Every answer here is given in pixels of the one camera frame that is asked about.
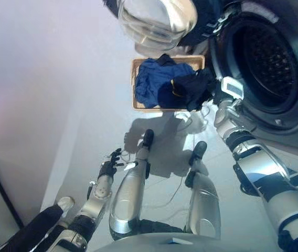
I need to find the silver right robot leg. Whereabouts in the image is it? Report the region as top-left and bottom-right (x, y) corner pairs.
(184, 141), (222, 236)

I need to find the rectangular wicker laundry basket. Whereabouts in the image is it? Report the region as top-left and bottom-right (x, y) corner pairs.
(131, 54), (207, 113)

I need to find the black sleeve with white cap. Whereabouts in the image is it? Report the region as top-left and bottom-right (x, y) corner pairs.
(0, 196), (75, 252)

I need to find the silver robot leg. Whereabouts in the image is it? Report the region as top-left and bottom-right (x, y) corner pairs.
(184, 141), (222, 236)
(109, 128), (155, 241)

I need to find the blue garment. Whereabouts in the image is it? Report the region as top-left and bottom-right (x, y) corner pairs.
(134, 58), (196, 109)

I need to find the silver left robot leg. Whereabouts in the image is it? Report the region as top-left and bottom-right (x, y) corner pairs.
(109, 128), (155, 241)

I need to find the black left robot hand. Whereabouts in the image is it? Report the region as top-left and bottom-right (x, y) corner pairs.
(98, 148), (139, 179)

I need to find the grey robot torso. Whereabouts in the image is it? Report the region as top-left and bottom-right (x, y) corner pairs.
(91, 219), (244, 252)

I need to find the thin white cable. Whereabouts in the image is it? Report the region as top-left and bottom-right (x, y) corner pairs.
(174, 104), (210, 133)
(162, 175), (191, 211)

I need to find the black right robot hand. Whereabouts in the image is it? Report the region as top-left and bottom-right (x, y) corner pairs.
(212, 76), (244, 106)

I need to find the round glass washing machine door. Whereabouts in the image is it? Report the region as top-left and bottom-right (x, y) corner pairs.
(103, 0), (227, 53)

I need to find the dark navy garment yellow trim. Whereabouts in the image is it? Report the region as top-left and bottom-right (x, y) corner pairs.
(157, 68), (218, 112)

